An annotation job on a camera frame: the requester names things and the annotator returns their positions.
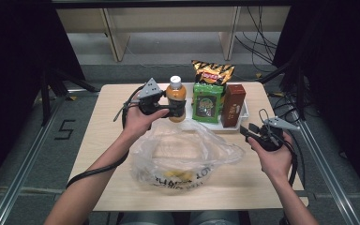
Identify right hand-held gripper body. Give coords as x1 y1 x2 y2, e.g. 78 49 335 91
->
256 116 301 153

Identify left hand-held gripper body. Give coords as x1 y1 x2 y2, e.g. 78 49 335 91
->
136 77 170 116

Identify orange juice bottle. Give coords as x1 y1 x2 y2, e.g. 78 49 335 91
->
165 75 188 124

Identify brown carton box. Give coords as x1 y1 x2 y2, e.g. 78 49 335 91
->
220 83 248 128

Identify green snack packet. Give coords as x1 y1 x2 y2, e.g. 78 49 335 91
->
191 82 226 125

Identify white plastic bin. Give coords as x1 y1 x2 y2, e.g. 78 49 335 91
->
172 82 250 132

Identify clear plastic bag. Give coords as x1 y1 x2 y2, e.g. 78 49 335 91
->
129 118 247 191

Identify yellow black chip bag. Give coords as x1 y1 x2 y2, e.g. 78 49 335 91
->
190 59 236 107

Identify person's left hand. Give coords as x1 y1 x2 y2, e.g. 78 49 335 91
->
122 101 171 142

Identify person's right hand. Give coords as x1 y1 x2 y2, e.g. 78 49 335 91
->
247 134 294 186

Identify black tripod stand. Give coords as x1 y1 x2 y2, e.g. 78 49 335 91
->
38 67 99 126
259 59 308 121

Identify beige wooden desk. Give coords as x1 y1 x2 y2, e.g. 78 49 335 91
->
55 6 292 63

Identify dark curtain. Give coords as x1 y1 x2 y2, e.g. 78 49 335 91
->
0 0 86 201
273 0 360 198

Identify person's right leg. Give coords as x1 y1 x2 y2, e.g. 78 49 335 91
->
188 211 241 225

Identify person's leg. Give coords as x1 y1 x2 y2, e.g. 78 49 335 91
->
188 211 241 225
118 212 173 225

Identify person's left leg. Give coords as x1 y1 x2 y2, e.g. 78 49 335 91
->
118 212 173 225

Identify black floor cable coil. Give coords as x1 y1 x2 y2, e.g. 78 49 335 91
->
271 92 302 125

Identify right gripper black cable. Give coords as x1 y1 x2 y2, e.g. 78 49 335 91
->
258 108 299 188

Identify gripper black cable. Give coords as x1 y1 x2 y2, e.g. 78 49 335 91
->
65 85 145 190
258 108 299 188

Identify metal floor rail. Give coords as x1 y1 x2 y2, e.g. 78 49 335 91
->
0 93 64 225
289 102 360 225

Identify black hanging cables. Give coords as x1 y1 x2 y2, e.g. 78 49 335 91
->
234 6 279 74

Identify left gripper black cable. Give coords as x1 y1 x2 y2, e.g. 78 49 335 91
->
65 85 145 190

